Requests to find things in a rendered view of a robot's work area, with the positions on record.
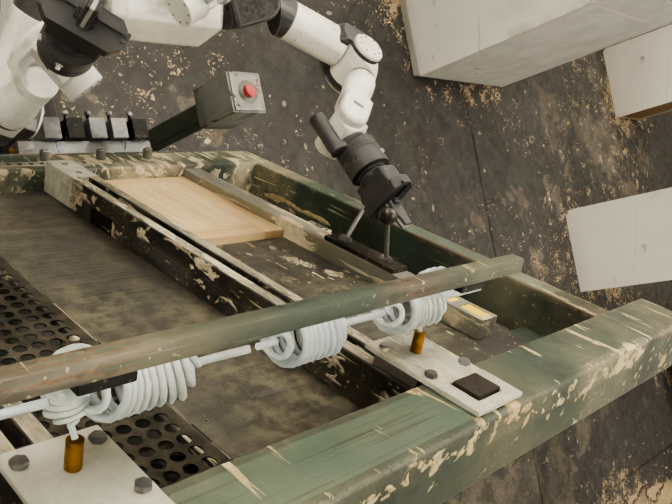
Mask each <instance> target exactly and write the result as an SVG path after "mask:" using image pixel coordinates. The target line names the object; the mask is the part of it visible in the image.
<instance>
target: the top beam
mask: <svg viewBox="0 0 672 504"><path fill-rule="evenodd" d="M474 365H475V366H477V367H479V368H480V369H482V370H485V371H486V372H488V373H490V374H492V375H494V376H495V377H497V378H499V379H501V380H502V381H504V382H506V383H508V384H510V385H511V386H513V387H514V388H516V389H518V390H520V391H522V396H521V397H519V398H517V399H515V400H513V401H511V402H509V403H507V404H505V405H503V406H501V407H499V408H497V409H495V410H493V411H491V412H489V413H487V414H485V415H483V416H481V417H477V416H475V415H474V414H472V413H470V412H469V411H466V410H465V409H463V408H462V407H460V406H458V405H457V404H455V403H453V402H452V401H450V400H448V399H447V398H445V397H444V396H442V395H440V394H439V393H437V392H436V391H434V390H433V389H431V388H429V387H428V386H426V385H425V384H424V385H421V386H418V387H416V388H413V389H411V390H408V391H406V392H403V393H401V394H398V395H396V396H393V397H391V398H388V399H386V400H383V401H381V402H378V403H376V404H373V405H370V406H368V407H365V408H363V409H360V410H358V411H355V412H353V413H350V414H348V415H345V416H343V417H340V418H338V419H335V420H333V421H330V422H327V423H325V424H322V425H320V426H317V427H315V428H312V429H310V430H307V431H305V432H302V433H300V434H297V435H295V436H292V437H290V438H287V439H285V440H282V441H279V442H277V443H274V444H272V445H269V446H267V447H264V448H262V449H259V450H257V451H254V452H252V453H249V454H247V455H244V456H242V457H239V458H236V459H234V460H231V461H229V462H226V463H224V464H221V465H219V466H216V467H214V468H211V469H209V470H206V471H204V472H201V473H199V474H196V475H194V476H191V477H188V478H186V479H183V480H181V481H178V482H176V483H173V484H171V485H168V486H166V487H163V488H161V490H162V491H163V492H164V493H165V494H166V495H167V496H168V497H169V498H170V499H171V500H172V501H173V502H174V503H175V504H442V503H443V502H445V501H447V500H448V499H450V498H452V497H453V496H455V495H457V494H458V493H460V492H462V491H463V490H465V489H467V488H468V487H470V486H472V485H473V484H475V483H477V482H478V481H480V480H482V479H483V478H485V477H487V476H488V475H490V474H492V473H493V472H495V471H497V470H498V469H500V468H502V467H503V466H505V465H507V464H508V463H510V462H511V461H513V460H515V459H516V458H518V457H520V456H521V455H523V454H525V453H526V452H528V451H530V450H531V449H533V448H535V447H536V446H538V445H540V444H541V443H543V442H545V441H546V440H548V439H550V438H551V437H553V436H555V435H556V434H558V433H560V432H561V431H563V430H565V429H566V428H568V427H570V426H571V425H573V424H575V423H576V422H578V421H580V420H581V419H583V418H585V417H586V416H588V415H590V414H591V413H593V412H595V411H596V410H598V409H600V408H601V407H603V406H605V405H606V404H608V403H610V402H611V401H613V400H615V399H616V398H618V397H620V396H621V395H623V394H625V393H626V392H628V391H630V390H631V389H633V388H635V387H636V386H638V385H640V384H641V383H643V382H645V381H646V380H648V379H650V378H651V377H653V376H655V375H656V374H658V373H660V372H661V371H663V370H665V369H666V368H668V367H670V366H671V365H672V311H670V310H668V309H666V308H663V307H661V306H658V305H656V304H654V303H651V302H649V301H646V300H644V299H638V300H636V301H633V302H631V303H628V304H626V305H623V306H621V307H618V308H616V309H613V310H611V311H608V312H606V313H603V314H600V315H598V316H595V317H593V318H590V319H588V320H585V321H583V322H580V323H578V324H575V325H573V326H570V327H568V328H565V329H563V330H560V331H558V332H555V333H552V334H550V335H547V336H545V337H542V338H540V339H537V340H535V341H532V342H530V343H527V344H525V345H522V346H520V347H517V348H515V349H512V350H509V351H507V352H504V353H502V354H499V355H497V356H494V357H492V358H489V359H487V360H484V361H482V362H479V363H477V364H474Z"/></svg>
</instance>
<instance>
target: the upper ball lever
mask: <svg viewBox="0 0 672 504"><path fill-rule="evenodd" d="M397 216H398V214H397V211H396V209H395V208H394V207H392V206H384V207H382V208H381V209H380V211H379V214H378V217H379V220H380V222H381V223H383V224H385V243H384V254H382V255H381V256H380V257H379V260H381V261H383V262H385V263H388V264H389V263H394V259H393V258H392V257H390V256H389V242H390V225H391V224H393V223H394V222H395V221H396V220H397Z"/></svg>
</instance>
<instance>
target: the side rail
mask: <svg viewBox="0 0 672 504"><path fill-rule="evenodd" d="M251 194H253V195H255V196H257V197H259V198H261V199H263V200H265V201H267V202H269V203H271V204H273V205H275V206H277V207H279V208H281V209H283V210H285V211H287V212H289V213H291V214H293V215H295V216H297V217H299V218H301V219H303V220H305V221H311V220H312V221H314V222H316V223H318V224H320V225H322V226H324V227H326V228H328V229H330V230H332V232H331V233H332V234H337V233H341V234H345V235H346V233H347V231H348V230H349V228H350V226H351V225H352V223H353V221H354V219H355V218H356V216H357V214H358V213H359V211H360V209H361V207H362V206H363V204H362V203H361V201H358V200H356V199H354V198H352V197H349V196H347V195H345V194H342V193H340V192H338V191H336V190H333V189H331V188H329V187H327V186H324V185H322V184H320V183H318V182H315V181H313V180H311V179H308V178H306V177H304V176H302V175H299V174H297V173H295V172H293V171H290V170H288V169H286V168H283V167H281V166H279V165H277V164H274V163H272V162H262V163H256V170H255V176H254V180H253V187H252V193H251ZM350 237H351V238H352V239H353V240H355V241H357V242H359V243H361V244H363V245H365V246H367V247H369V248H372V249H374V250H376V251H378V252H380V253H382V254H384V243H385V224H383V223H381V222H380V220H379V219H378V220H375V221H370V220H369V218H368V217H367V215H366V214H365V212H364V213H363V215H362V217H361V218H360V220H359V222H358V223H357V225H356V227H355V229H354V230H353V232H352V234H351V235H350ZM389 256H390V257H392V258H393V259H394V260H396V261H398V262H400V263H402V264H404V265H406V266H408V269H407V271H408V272H410V273H412V274H414V275H417V274H419V272H421V271H425V270H426V269H428V268H433V267H439V266H443V267H446V268H450V267H454V266H459V265H463V264H468V263H472V262H477V261H482V260H486V259H490V258H488V257H485V256H483V255H481V254H479V253H476V252H474V251H472V250H470V249H467V248H465V247H463V246H460V245H458V244H456V243H454V242H451V241H449V240H447V239H445V238H442V237H440V236H438V235H436V234H433V233H431V232H429V231H426V230H424V229H422V228H420V227H417V226H415V225H413V224H411V225H410V226H409V227H408V228H405V229H401V228H400V227H399V225H398V224H397V223H396V222H394V223H393V224H391V225H390V242H389ZM459 297H461V298H463V299H465V300H467V301H469V302H471V303H473V304H475V305H477V306H479V307H481V308H483V309H485V310H487V311H489V312H491V313H493V314H495V315H497V320H496V323H498V324H500V325H502V326H504V327H506V328H508V329H510V330H514V329H517V328H520V327H523V326H524V327H527V328H529V329H531V330H533V331H535V332H537V333H539V334H541V335H543V336H547V335H550V334H552V333H555V332H558V331H560V330H563V329H565V328H568V327H570V326H573V325H575V324H578V323H580V322H583V321H585V320H588V319H590V318H593V317H595V316H598V315H600V314H603V313H606V312H608V310H606V309H603V308H601V307H599V306H597V305H594V304H592V303H590V302H588V301H585V300H583V299H581V298H579V297H576V296H574V295H572V294H569V293H567V292H565V291H563V290H560V289H558V288H556V287H554V286H551V285H549V284H547V283H544V282H542V281H540V280H538V279H535V278H533V277H531V276H529V275H526V274H524V273H522V272H519V273H515V274H511V275H507V276H503V277H499V278H496V279H492V280H488V281H485V286H484V288H481V290H480V291H476V292H472V293H469V294H465V295H461V296H459Z"/></svg>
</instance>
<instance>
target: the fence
mask: <svg viewBox="0 0 672 504"><path fill-rule="evenodd" d="M183 177H185V178H187V179H189V180H190V181H192V182H194V183H196V184H198V185H200V186H202V187H204V188H206V189H208V190H210V191H212V192H214V193H215V194H217V195H219V196H221V197H223V198H225V199H227V200H229V201H231V202H233V203H235V204H237V205H239V206H240V207H242V208H244V209H246V210H248V211H250V212H252V213H254V214H256V215H258V216H260V217H262V218H263V219H265V220H267V221H269V222H271V223H273V224H275V225H277V226H279V227H281V228H283V229H284V233H283V237H285V238H287V239H288V240H290V241H292V242H294V243H296V244H298V245H300V246H302V247H303V248H305V249H307V250H309V251H311V252H313V253H315V254H317V255H319V256H320V257H322V258H324V259H326V260H328V261H330V262H332V263H334V264H335V265H337V266H339V267H341V268H343V269H345V270H347V271H349V272H351V273H352V274H354V275H356V276H358V277H360V278H362V279H364V280H366V281H368V282H369V283H371V284H377V283H382V282H386V281H391V280H395V279H400V278H404V277H409V276H413V275H414V274H412V273H410V272H408V271H404V272H399V273H394V274H391V273H389V272H387V271H385V270H383V269H381V268H379V267H377V266H375V265H373V264H371V263H370V262H368V261H366V260H364V259H362V258H360V257H358V256H356V255H354V254H352V253H350V252H348V251H346V250H344V249H342V248H340V247H338V246H336V245H334V244H332V243H330V242H328V241H326V240H324V237H325V235H329V234H332V233H330V232H327V231H325V230H323V229H321V228H319V227H317V226H315V225H313V224H311V223H309V222H307V221H305V220H303V219H301V218H299V217H297V216H295V215H293V214H291V213H289V212H287V211H285V210H283V209H281V208H279V207H277V206H275V205H273V204H271V203H269V202H267V201H265V200H263V199H261V198H259V197H257V196H255V195H253V194H251V193H249V192H247V191H245V190H243V189H241V188H239V187H237V186H235V185H233V184H231V183H229V182H227V181H225V180H223V179H221V178H219V177H216V176H214V175H212V174H210V173H208V172H206V171H204V170H202V169H200V168H189V169H184V172H183ZM456 298H458V299H459V300H456V301H453V302H450V301H448V300H446V303H447V309H446V312H445V313H444V314H443V315H442V319H441V321H443V322H445V323H447V324H449V325H450V326H452V327H454V328H456V329H458V330H460V331H462V332H464V333H465V334H467V335H469V336H471V337H473V338H475V339H477V340H479V339H481V338H484V337H487V336H490V335H492V334H493V330H494V327H495V323H496V320H497V315H495V314H493V313H491V312H489V311H487V310H485V309H483V308H481V307H479V306H477V305H475V304H473V303H471V302H469V301H467V300H465V299H463V298H461V297H459V296H457V297H456ZM467 304H470V305H472V306H474V307H476V308H478V309H480V310H482V311H484V312H486V313H488V314H490V315H488V316H485V317H480V316H478V315H476V314H474V313H472V312H470V311H468V310H466V309H464V308H462V307H460V306H463V305H467Z"/></svg>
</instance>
